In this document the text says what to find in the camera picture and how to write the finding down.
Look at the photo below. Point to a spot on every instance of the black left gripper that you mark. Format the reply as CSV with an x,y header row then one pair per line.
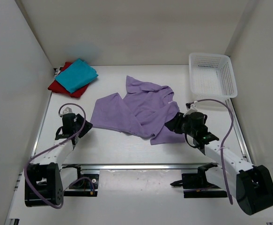
x,y
87,126

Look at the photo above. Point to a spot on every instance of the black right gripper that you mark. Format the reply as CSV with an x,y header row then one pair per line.
x,y
174,125

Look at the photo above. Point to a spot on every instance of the purple t shirt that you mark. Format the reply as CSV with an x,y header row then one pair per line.
x,y
143,112

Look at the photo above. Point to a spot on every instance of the red t shirt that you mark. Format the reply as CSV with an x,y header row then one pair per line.
x,y
57,88

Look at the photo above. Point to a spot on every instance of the teal t shirt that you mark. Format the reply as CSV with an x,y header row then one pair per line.
x,y
76,76

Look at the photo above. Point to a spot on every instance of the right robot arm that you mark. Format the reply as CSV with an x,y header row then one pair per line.
x,y
251,186

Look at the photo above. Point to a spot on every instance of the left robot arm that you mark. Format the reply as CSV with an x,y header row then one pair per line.
x,y
46,180

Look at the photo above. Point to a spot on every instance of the white plastic basket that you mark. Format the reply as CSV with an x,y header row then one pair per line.
x,y
211,76

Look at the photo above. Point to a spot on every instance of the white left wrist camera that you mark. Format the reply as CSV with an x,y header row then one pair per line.
x,y
67,110

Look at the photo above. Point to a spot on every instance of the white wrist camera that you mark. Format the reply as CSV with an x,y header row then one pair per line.
x,y
67,110
191,107

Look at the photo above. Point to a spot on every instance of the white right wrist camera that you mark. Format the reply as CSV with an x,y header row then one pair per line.
x,y
191,107

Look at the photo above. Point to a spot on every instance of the aluminium table edge rail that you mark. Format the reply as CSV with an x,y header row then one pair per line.
x,y
133,166

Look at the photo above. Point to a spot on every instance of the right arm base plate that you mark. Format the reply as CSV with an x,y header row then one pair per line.
x,y
195,185

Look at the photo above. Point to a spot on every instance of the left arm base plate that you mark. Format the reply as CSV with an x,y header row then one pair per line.
x,y
88,187

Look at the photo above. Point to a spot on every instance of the right side aluminium rail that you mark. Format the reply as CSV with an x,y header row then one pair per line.
x,y
240,137

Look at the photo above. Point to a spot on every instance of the left side aluminium rail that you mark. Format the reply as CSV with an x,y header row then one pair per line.
x,y
25,114

